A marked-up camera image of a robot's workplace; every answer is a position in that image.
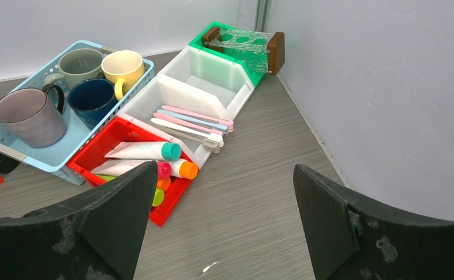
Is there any green toothpaste tube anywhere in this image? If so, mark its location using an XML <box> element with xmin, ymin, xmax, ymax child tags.
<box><xmin>97</xmin><ymin>174</ymin><xmax>165</xmax><ymax>207</ymax></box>

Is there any pink cap toothpaste tube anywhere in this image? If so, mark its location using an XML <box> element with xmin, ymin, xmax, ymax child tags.
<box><xmin>92</xmin><ymin>159</ymin><xmax>172</xmax><ymax>179</ymax></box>

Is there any green plastic bin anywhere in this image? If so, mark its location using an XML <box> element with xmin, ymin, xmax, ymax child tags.
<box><xmin>188</xmin><ymin>22</ymin><xmax>268</xmax><ymax>86</ymax></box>

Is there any white toothbrush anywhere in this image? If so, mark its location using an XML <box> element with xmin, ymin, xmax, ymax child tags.
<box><xmin>151</xmin><ymin>118</ymin><xmax>224</xmax><ymax>147</ymax></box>

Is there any mauve mug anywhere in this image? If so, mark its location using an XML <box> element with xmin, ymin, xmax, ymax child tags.
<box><xmin>0</xmin><ymin>83</ymin><xmax>67</xmax><ymax>148</ymax></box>

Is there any yellow mug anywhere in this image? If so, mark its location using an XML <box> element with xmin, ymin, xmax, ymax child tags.
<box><xmin>101</xmin><ymin>50</ymin><xmax>145</xmax><ymax>100</ymax></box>

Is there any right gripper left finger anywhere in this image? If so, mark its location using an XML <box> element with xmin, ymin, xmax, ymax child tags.
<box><xmin>0</xmin><ymin>161</ymin><xmax>158</xmax><ymax>279</ymax></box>

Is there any teal cap toothpaste tube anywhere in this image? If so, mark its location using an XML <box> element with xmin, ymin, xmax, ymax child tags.
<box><xmin>105</xmin><ymin>141</ymin><xmax>182</xmax><ymax>161</ymax></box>

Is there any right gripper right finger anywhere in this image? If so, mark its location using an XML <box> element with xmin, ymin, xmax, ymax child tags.
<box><xmin>293</xmin><ymin>164</ymin><xmax>454</xmax><ymax>279</ymax></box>

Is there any red plastic bin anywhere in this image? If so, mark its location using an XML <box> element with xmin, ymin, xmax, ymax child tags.
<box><xmin>67</xmin><ymin>117</ymin><xmax>193</xmax><ymax>227</ymax></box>

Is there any light blue plastic basket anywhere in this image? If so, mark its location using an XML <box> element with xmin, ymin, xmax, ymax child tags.
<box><xmin>0</xmin><ymin>59</ymin><xmax>155</xmax><ymax>185</ymax></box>

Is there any orange cap toothpaste tube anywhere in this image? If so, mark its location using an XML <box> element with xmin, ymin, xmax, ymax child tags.
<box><xmin>168</xmin><ymin>159</ymin><xmax>199</xmax><ymax>180</ymax></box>

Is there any grey mug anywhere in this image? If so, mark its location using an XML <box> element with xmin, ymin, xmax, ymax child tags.
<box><xmin>44</xmin><ymin>48</ymin><xmax>104</xmax><ymax>90</ymax></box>

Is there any pink toothbrush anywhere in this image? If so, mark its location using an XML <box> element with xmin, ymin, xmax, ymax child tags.
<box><xmin>162</xmin><ymin>105</ymin><xmax>234</xmax><ymax>132</ymax></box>
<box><xmin>153</xmin><ymin>113</ymin><xmax>225</xmax><ymax>135</ymax></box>

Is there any dark blue mug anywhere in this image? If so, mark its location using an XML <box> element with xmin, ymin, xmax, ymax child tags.
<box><xmin>67</xmin><ymin>78</ymin><xmax>118</xmax><ymax>130</ymax></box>

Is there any white plastic bin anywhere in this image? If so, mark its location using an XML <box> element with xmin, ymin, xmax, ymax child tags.
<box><xmin>117</xmin><ymin>47</ymin><xmax>255</xmax><ymax>167</ymax></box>

